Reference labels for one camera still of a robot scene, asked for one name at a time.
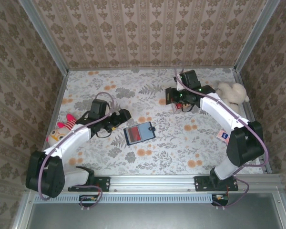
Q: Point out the navy leather card holder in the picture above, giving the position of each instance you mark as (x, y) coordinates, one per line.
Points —
(146, 132)

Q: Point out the white card with blue logo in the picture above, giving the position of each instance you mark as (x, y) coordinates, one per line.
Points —
(222, 136)

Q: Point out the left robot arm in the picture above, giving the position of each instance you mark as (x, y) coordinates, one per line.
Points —
(69, 140)

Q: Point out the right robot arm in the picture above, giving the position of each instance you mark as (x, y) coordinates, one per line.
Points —
(217, 107)

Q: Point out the plain red card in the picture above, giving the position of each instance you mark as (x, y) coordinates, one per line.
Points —
(179, 105)

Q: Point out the red card with dark band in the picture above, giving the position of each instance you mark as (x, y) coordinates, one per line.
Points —
(135, 135)

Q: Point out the plush doll with striped hat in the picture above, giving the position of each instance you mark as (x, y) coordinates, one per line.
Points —
(59, 136)

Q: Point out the white plush dog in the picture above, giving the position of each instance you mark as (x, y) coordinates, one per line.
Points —
(233, 94)

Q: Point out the floral print table cover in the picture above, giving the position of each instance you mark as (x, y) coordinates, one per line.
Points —
(169, 155)

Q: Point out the small black connector board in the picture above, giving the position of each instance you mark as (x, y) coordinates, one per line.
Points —
(87, 199)
(220, 199)

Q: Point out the grey metal panel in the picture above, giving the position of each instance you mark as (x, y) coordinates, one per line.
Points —
(152, 217)

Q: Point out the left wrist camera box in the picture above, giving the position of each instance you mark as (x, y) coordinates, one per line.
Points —
(99, 108)

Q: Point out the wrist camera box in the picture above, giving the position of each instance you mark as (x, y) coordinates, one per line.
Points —
(190, 79)
(99, 108)

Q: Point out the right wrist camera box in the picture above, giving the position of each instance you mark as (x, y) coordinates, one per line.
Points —
(190, 79)

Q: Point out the aluminium side rail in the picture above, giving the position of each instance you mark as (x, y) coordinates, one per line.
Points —
(59, 95)
(250, 114)

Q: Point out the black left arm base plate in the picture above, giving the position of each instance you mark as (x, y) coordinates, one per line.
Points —
(102, 183)

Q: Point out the aluminium cross rail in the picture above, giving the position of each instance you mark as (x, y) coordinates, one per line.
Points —
(133, 69)

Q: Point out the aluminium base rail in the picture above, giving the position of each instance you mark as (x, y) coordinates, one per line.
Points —
(152, 183)

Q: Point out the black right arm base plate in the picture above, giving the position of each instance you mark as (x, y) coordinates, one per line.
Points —
(202, 183)

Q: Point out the aluminium frame post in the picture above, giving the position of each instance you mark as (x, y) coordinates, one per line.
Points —
(255, 35)
(47, 40)

